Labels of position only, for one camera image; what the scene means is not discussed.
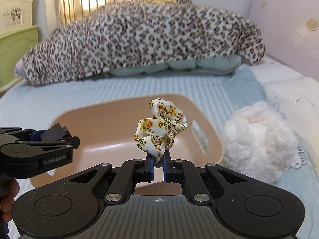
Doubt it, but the green wooden nightstand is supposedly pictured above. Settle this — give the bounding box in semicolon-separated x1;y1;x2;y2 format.
0;25;38;92

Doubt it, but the pink padded headboard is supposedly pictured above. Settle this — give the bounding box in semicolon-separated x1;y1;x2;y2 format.
249;0;319;80

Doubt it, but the light green quilted pillow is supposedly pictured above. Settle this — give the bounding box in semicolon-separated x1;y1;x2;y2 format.
108;55;242;77

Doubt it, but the small dark packet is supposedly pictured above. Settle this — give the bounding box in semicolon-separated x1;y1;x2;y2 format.
40;123;66;141

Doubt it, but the leopard print blanket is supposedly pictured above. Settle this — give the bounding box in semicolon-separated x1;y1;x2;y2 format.
14;0;266;85

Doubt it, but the cream floral storage box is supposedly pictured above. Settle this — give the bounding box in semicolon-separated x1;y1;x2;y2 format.
0;0;33;34

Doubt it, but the tan plastic basin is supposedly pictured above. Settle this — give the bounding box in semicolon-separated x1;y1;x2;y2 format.
30;94;223;187

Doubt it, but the floral fabric scrunchie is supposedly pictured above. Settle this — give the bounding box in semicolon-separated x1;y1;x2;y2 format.
135;98;188;164

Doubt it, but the white fleece blanket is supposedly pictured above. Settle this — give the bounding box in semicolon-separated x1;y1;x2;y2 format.
250;57;318;173

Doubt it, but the blue striped bed sheet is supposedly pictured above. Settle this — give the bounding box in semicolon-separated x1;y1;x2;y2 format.
1;65;318;238

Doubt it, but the person's left hand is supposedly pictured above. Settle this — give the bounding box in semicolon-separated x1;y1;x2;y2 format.
1;179;20;222

